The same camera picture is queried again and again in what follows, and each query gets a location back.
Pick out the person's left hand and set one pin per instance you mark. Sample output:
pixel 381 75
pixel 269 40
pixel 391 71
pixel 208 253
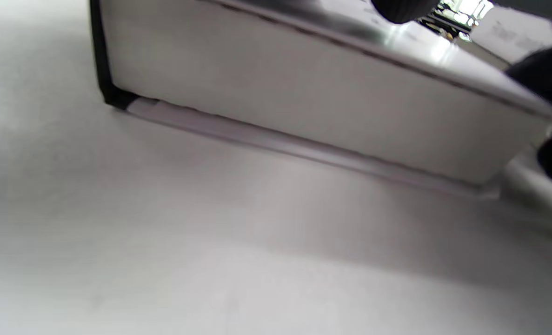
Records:
pixel 550 74

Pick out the black book with grey photo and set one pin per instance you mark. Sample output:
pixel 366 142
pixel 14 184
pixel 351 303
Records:
pixel 517 37

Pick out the white book with black letters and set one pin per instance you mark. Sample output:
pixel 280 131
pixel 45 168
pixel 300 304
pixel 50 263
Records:
pixel 303 83

